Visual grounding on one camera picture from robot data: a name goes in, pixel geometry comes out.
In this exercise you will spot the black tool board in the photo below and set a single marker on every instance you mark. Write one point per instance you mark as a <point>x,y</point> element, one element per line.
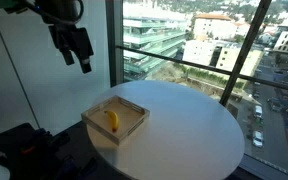
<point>4,140</point>

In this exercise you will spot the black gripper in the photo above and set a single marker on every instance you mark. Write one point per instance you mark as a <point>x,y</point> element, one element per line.
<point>69,36</point>

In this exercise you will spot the round white table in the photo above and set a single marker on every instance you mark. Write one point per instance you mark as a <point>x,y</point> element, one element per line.
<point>184,133</point>

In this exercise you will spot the dark horizontal window rail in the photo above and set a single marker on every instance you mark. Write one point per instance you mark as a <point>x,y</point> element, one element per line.
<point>197,66</point>

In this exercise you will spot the yellow banana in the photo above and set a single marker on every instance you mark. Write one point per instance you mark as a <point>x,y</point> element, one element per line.
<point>114,120</point>

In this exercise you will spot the dark window mullion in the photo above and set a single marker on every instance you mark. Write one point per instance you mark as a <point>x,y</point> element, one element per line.
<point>244,53</point>

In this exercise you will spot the clear square glass tray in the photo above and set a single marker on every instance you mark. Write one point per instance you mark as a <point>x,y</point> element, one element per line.
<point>97,120</point>

